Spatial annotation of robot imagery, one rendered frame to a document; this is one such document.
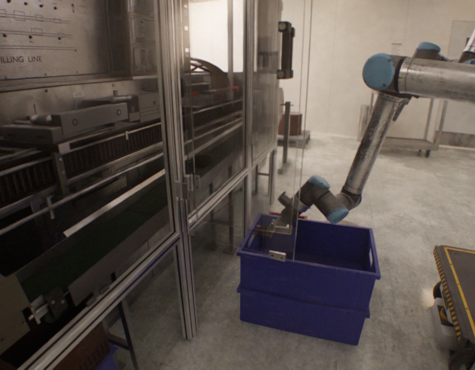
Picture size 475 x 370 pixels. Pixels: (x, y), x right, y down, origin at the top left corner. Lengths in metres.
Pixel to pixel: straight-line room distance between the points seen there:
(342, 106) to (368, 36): 1.28
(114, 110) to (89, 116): 0.11
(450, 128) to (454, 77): 5.20
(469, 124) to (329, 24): 3.01
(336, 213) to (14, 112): 1.25
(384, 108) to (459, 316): 0.86
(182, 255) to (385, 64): 0.99
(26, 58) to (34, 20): 0.15
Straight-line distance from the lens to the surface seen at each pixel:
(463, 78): 1.01
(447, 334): 1.63
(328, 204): 1.27
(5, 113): 1.20
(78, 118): 0.97
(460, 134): 6.27
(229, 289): 1.79
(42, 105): 1.28
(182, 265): 1.24
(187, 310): 1.40
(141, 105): 1.19
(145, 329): 1.63
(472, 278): 1.70
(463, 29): 6.17
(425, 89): 1.03
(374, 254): 1.43
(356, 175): 1.32
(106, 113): 1.04
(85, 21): 1.56
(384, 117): 1.24
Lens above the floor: 1.17
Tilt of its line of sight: 21 degrees down
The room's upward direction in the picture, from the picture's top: straight up
